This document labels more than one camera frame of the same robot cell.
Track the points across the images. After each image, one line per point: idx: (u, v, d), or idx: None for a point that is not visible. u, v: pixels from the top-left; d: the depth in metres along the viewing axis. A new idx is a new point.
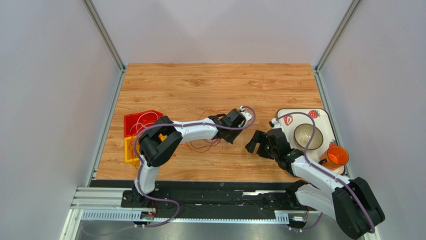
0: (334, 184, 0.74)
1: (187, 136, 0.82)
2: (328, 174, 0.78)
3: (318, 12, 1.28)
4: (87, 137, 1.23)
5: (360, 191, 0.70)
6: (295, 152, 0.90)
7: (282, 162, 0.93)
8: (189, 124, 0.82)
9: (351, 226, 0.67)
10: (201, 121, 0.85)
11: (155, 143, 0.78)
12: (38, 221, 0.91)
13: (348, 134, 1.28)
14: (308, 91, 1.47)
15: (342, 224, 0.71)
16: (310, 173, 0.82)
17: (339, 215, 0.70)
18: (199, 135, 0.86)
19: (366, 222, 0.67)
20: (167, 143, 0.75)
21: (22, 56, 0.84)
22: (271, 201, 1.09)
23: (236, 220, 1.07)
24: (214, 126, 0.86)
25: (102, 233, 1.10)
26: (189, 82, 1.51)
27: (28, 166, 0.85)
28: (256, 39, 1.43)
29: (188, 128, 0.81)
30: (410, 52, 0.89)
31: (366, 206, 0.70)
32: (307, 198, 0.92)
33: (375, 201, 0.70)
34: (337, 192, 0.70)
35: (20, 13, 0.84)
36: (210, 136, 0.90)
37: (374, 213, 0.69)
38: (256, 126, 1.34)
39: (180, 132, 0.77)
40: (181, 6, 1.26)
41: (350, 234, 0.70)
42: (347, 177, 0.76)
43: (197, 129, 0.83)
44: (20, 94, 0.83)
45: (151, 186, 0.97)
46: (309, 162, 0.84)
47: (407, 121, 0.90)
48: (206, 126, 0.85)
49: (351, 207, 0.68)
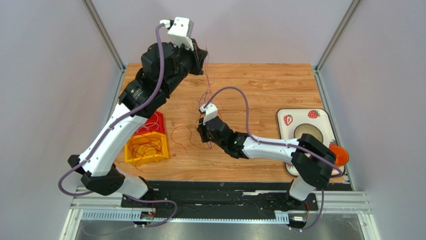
0: (288, 151, 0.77)
1: (107, 157, 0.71)
2: (278, 144, 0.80)
3: (318, 11, 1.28)
4: (86, 137, 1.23)
5: (310, 144, 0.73)
6: (241, 137, 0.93)
7: (234, 151, 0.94)
8: (93, 150, 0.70)
9: (318, 179, 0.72)
10: (106, 129, 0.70)
11: (103, 184, 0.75)
12: (39, 221, 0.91)
13: (348, 135, 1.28)
14: (308, 91, 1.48)
15: (310, 181, 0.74)
16: (262, 150, 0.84)
17: (305, 175, 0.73)
18: (120, 139, 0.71)
19: (327, 168, 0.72)
20: (95, 186, 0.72)
21: (22, 58, 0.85)
22: (271, 202, 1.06)
23: (236, 220, 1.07)
24: (125, 120, 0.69)
25: (102, 233, 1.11)
26: (189, 82, 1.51)
27: (28, 168, 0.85)
28: (256, 38, 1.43)
29: (96, 155, 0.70)
30: (410, 52, 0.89)
31: (320, 154, 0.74)
32: (298, 190, 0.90)
33: (325, 147, 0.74)
34: (295, 158, 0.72)
35: (18, 13, 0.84)
36: (139, 123, 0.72)
37: (328, 157, 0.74)
38: (256, 126, 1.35)
39: (92, 170, 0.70)
40: (181, 6, 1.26)
41: (320, 185, 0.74)
42: (293, 138, 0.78)
43: (105, 146, 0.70)
44: (19, 96, 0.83)
45: (142, 187, 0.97)
46: (257, 141, 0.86)
47: (406, 120, 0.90)
48: (116, 128, 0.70)
49: (312, 163, 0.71)
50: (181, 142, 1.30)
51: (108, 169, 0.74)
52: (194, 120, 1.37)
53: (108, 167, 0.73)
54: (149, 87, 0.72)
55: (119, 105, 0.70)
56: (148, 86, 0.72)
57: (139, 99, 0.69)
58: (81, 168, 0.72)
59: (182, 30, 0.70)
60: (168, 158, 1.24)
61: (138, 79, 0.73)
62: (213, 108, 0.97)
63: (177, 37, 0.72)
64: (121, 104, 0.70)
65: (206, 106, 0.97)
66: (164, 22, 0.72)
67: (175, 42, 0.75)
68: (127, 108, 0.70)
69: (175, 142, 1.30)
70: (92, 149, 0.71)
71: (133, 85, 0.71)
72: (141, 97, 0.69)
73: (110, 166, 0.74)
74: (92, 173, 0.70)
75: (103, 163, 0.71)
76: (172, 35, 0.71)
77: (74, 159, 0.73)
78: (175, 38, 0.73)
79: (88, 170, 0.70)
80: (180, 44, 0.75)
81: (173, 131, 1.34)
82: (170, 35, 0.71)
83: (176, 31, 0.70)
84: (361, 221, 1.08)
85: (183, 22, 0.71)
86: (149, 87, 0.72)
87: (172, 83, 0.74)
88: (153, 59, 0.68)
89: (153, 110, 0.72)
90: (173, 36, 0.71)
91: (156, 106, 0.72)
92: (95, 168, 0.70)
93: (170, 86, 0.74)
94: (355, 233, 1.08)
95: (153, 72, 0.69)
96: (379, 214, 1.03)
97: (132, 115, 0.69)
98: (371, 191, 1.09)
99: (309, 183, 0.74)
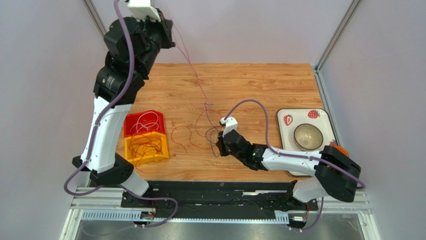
0: (311, 164, 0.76)
1: (105, 152, 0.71)
2: (300, 156, 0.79)
3: (318, 11, 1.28)
4: (86, 136, 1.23)
5: (334, 157, 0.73)
6: (259, 149, 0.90)
7: (253, 164, 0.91)
8: (89, 149, 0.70)
9: (344, 193, 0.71)
10: (93, 127, 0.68)
11: (111, 176, 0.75)
12: (38, 221, 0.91)
13: (347, 135, 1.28)
14: (308, 91, 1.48)
15: (334, 195, 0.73)
16: (282, 162, 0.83)
17: (329, 188, 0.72)
18: (111, 132, 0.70)
19: (352, 181, 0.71)
20: (104, 180, 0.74)
21: (22, 58, 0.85)
22: (271, 202, 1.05)
23: (236, 220, 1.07)
24: (108, 113, 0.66)
25: (102, 233, 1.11)
26: (189, 82, 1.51)
27: (28, 167, 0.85)
28: (256, 38, 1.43)
29: (95, 154, 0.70)
30: (410, 51, 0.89)
31: (344, 167, 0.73)
32: (303, 192, 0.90)
33: (349, 159, 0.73)
34: (319, 171, 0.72)
35: (18, 13, 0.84)
36: (124, 110, 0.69)
37: (353, 169, 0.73)
38: (256, 126, 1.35)
39: (96, 168, 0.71)
40: (180, 5, 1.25)
41: (345, 199, 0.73)
42: (316, 151, 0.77)
43: (99, 143, 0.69)
44: (20, 96, 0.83)
45: (144, 185, 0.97)
46: (278, 153, 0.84)
47: (407, 120, 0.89)
48: (103, 124, 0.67)
49: (336, 176, 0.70)
50: (181, 142, 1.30)
51: (112, 160, 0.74)
52: (194, 120, 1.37)
53: (111, 159, 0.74)
54: (122, 71, 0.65)
55: (97, 100, 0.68)
56: (121, 69, 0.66)
57: (113, 86, 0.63)
58: (85, 168, 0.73)
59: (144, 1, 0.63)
60: (168, 158, 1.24)
61: (109, 65, 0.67)
62: (234, 121, 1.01)
63: (140, 9, 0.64)
64: (98, 96, 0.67)
65: (225, 118, 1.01)
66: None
67: (137, 15, 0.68)
68: (106, 100, 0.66)
69: (175, 142, 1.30)
70: (88, 149, 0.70)
71: (106, 71, 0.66)
72: (116, 84, 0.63)
73: (113, 158, 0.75)
74: (97, 170, 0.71)
75: (104, 159, 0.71)
76: (132, 8, 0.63)
77: (77, 161, 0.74)
78: (137, 11, 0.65)
79: (93, 168, 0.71)
80: (144, 16, 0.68)
81: (173, 131, 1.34)
82: (130, 8, 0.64)
83: (136, 2, 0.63)
84: (361, 221, 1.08)
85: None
86: (122, 71, 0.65)
87: (148, 61, 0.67)
88: (117, 37, 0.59)
89: (132, 95, 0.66)
90: (135, 8, 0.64)
91: (136, 91, 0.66)
92: (99, 165, 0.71)
93: (146, 64, 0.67)
94: (355, 233, 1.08)
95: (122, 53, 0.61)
96: (379, 213, 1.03)
97: (113, 106, 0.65)
98: (371, 191, 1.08)
99: (333, 196, 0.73)
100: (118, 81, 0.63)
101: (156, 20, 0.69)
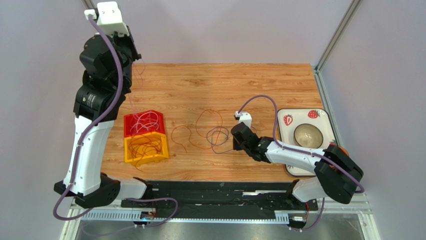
0: (312, 160, 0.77)
1: (90, 173, 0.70)
2: (302, 151, 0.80)
3: (319, 11, 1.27)
4: None
5: (336, 156, 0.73)
6: (264, 142, 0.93)
7: (256, 154, 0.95)
8: (73, 172, 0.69)
9: (341, 193, 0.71)
10: (76, 147, 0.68)
11: (98, 198, 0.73)
12: (37, 221, 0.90)
13: (347, 135, 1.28)
14: (308, 91, 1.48)
15: (331, 194, 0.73)
16: (285, 155, 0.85)
17: (327, 186, 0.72)
18: (95, 151, 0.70)
19: (351, 183, 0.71)
20: (92, 203, 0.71)
21: (21, 58, 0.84)
22: (271, 201, 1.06)
23: (236, 220, 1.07)
24: (92, 131, 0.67)
25: (102, 233, 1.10)
26: (189, 82, 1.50)
27: (27, 167, 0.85)
28: (256, 38, 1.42)
29: (80, 175, 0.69)
30: (410, 52, 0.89)
31: (346, 169, 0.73)
32: (303, 191, 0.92)
33: (352, 162, 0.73)
34: (318, 167, 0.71)
35: (17, 12, 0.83)
36: (108, 127, 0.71)
37: (354, 172, 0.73)
38: (256, 126, 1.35)
39: (81, 191, 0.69)
40: (180, 5, 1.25)
41: (341, 201, 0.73)
42: (320, 148, 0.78)
43: (84, 163, 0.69)
44: (19, 96, 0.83)
45: (142, 185, 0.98)
46: (282, 146, 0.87)
47: (407, 120, 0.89)
48: (86, 143, 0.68)
49: (335, 175, 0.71)
50: (181, 142, 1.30)
51: (98, 181, 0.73)
52: (194, 120, 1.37)
53: (96, 181, 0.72)
54: (101, 88, 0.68)
55: (78, 119, 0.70)
56: (100, 87, 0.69)
57: (95, 103, 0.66)
58: (70, 193, 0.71)
59: (115, 18, 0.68)
60: (168, 158, 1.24)
61: (87, 83, 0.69)
62: (248, 116, 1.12)
63: (112, 26, 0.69)
64: (80, 116, 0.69)
65: (240, 113, 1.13)
66: (88, 12, 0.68)
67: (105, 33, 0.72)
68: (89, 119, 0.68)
69: (175, 142, 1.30)
70: (71, 172, 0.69)
71: (84, 90, 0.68)
72: (97, 101, 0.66)
73: (99, 179, 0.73)
74: (83, 192, 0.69)
75: (90, 180, 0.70)
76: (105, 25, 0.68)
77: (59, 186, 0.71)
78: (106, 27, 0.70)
79: (78, 191, 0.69)
80: (112, 32, 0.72)
81: (173, 131, 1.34)
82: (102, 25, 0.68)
83: (108, 19, 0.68)
84: (361, 221, 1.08)
85: (112, 7, 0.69)
86: (101, 89, 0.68)
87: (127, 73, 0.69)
88: (94, 56, 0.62)
89: (115, 110, 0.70)
90: (108, 25, 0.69)
91: (118, 106, 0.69)
92: (84, 187, 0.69)
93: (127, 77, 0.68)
94: (355, 233, 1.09)
95: (100, 70, 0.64)
96: (379, 213, 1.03)
97: (96, 124, 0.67)
98: (371, 191, 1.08)
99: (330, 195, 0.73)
100: (99, 97, 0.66)
101: (125, 35, 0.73)
